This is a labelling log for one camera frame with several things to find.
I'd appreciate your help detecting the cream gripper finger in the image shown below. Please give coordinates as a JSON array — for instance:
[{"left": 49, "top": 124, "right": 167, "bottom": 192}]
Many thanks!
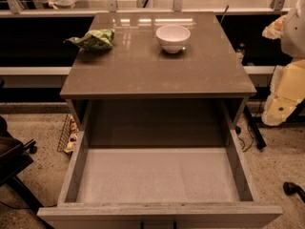
[
  {"left": 261, "top": 59, "right": 305, "bottom": 126},
  {"left": 262, "top": 15, "right": 286, "bottom": 40}
]

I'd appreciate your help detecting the grey top drawer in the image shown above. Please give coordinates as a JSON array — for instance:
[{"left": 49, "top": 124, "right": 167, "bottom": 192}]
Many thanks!
[{"left": 36, "top": 98, "right": 284, "bottom": 229}]

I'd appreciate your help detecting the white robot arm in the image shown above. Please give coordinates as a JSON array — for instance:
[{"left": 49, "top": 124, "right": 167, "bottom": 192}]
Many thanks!
[{"left": 261, "top": 0, "right": 305, "bottom": 126}]

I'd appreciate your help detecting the grey drawer cabinet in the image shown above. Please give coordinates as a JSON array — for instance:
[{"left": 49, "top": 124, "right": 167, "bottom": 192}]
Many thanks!
[{"left": 61, "top": 12, "right": 255, "bottom": 149}]

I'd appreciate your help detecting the black floor stand leg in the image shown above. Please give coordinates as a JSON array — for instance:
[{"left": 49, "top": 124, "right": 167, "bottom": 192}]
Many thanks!
[{"left": 243, "top": 107, "right": 266, "bottom": 150}]

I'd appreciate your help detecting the black round object on floor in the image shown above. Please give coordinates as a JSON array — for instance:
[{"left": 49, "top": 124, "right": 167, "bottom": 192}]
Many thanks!
[{"left": 283, "top": 182, "right": 305, "bottom": 203}]

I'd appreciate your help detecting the white ceramic bowl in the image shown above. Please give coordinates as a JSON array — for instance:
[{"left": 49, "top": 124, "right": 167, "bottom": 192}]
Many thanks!
[{"left": 155, "top": 25, "right": 191, "bottom": 53}]

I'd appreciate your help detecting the green chip bag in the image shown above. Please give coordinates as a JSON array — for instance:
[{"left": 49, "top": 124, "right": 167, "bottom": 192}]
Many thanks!
[{"left": 65, "top": 29, "right": 115, "bottom": 52}]

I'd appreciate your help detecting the black office chair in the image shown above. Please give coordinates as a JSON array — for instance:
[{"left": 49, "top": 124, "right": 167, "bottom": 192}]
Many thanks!
[{"left": 0, "top": 114, "right": 55, "bottom": 229}]

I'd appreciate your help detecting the wire basket with snacks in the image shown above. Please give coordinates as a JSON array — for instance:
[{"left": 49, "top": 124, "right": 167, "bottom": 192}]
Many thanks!
[{"left": 57, "top": 114, "right": 79, "bottom": 156}]

